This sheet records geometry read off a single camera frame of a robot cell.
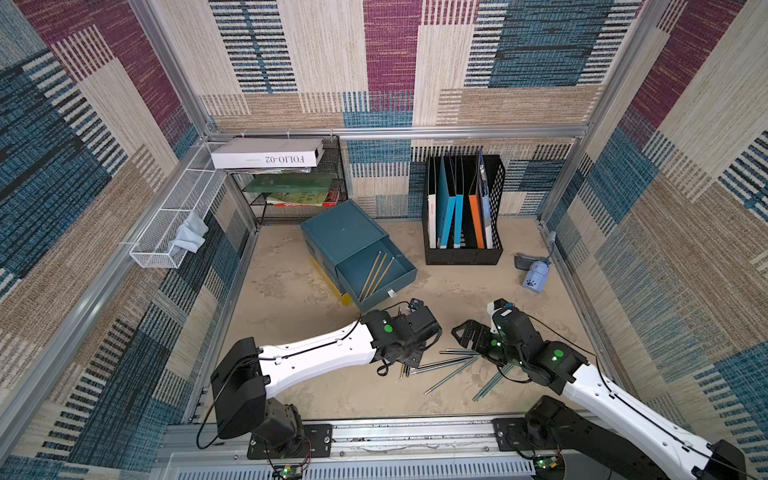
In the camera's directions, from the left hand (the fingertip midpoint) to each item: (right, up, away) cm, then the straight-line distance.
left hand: (413, 350), depth 77 cm
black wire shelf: (-38, +44, +25) cm, 63 cm away
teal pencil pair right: (+24, -9, +6) cm, 26 cm away
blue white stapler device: (+41, +19, +19) cm, 49 cm away
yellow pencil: (-10, +18, +9) cm, 23 cm away
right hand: (+13, +3, +2) cm, 13 cm away
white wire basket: (-59, +28, -6) cm, 65 cm away
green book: (-37, +47, +20) cm, 63 cm away
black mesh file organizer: (+17, +35, +18) cm, 42 cm away
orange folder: (+19, +39, +12) cm, 45 cm away
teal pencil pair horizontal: (+11, -4, +10) cm, 15 cm away
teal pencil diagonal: (+12, -9, +6) cm, 16 cm away
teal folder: (+10, +38, +12) cm, 41 cm away
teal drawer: (-15, +19, +9) cm, 26 cm away
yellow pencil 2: (-10, +18, +9) cm, 22 cm away
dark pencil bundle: (-2, -8, +7) cm, 10 cm away
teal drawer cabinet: (-21, +30, +12) cm, 39 cm away
